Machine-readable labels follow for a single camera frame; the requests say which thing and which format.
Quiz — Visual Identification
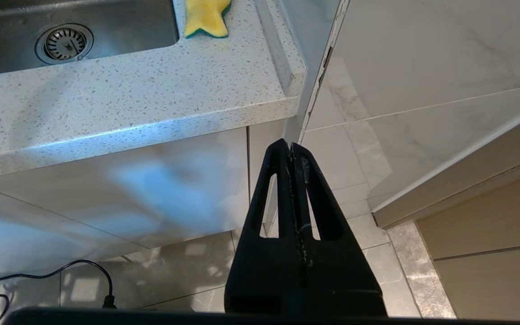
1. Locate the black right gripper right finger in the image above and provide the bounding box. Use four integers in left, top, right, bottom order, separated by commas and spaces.
290, 143, 388, 317

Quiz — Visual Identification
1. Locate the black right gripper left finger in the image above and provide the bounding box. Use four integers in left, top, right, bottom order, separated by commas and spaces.
224, 139, 303, 316

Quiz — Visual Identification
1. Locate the yellow fish-shaped sponge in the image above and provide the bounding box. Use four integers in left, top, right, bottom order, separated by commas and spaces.
183, 0, 233, 39

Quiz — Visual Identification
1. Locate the stainless steel sink basin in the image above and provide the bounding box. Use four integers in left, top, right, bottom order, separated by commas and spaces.
0, 0, 180, 78

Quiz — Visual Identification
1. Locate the white counter base cabinet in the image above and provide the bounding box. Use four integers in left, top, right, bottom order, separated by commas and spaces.
0, 118, 287, 277

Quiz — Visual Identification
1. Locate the black floor power cable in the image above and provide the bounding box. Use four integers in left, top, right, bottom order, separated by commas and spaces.
0, 260, 117, 310

